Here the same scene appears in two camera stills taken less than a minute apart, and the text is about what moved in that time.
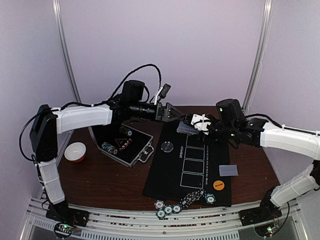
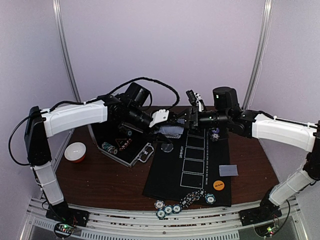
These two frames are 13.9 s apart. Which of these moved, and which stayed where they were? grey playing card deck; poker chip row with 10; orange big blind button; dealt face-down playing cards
Moved: grey playing card deck
Stayed: dealt face-down playing cards; poker chip row with 10; orange big blind button
